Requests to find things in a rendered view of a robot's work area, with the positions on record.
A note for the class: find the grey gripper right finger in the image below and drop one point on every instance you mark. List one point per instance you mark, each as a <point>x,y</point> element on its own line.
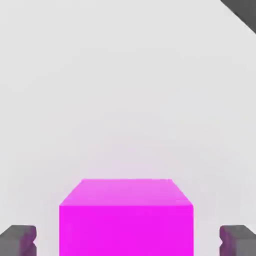
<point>240,243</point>

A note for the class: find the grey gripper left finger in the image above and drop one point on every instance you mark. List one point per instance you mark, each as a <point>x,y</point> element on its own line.
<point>14,242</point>

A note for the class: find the small magenta cube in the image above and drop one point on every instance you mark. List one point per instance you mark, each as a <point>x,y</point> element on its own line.
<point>126,226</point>

